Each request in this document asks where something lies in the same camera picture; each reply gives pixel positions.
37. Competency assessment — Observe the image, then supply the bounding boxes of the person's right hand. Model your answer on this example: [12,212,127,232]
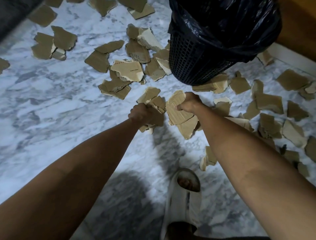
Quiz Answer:
[176,92,205,113]

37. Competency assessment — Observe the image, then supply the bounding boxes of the person's left hand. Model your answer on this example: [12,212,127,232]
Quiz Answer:
[128,103,155,128]

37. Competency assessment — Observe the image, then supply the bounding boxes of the torn brown paper handful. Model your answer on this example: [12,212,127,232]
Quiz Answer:
[165,90,200,140]
[136,86,166,135]

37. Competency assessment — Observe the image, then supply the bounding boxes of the black bin with liner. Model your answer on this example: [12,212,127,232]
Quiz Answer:
[168,0,282,86]

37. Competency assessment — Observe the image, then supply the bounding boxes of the brown paper pieces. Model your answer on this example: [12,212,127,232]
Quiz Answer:
[0,0,316,178]

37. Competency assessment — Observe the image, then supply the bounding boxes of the person's left forearm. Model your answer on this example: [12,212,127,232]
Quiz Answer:
[0,118,141,240]

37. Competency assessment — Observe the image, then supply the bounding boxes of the person's right forearm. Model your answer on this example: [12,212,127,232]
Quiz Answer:
[195,104,316,240]

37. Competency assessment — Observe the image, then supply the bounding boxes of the person's right white sandal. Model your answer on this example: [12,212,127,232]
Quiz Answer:
[160,168,202,240]

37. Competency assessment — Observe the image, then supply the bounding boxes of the brown wooden door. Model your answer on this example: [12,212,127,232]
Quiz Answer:
[276,0,316,62]

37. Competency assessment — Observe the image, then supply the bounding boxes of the grey granite staircase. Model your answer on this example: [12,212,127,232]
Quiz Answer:
[0,0,45,43]

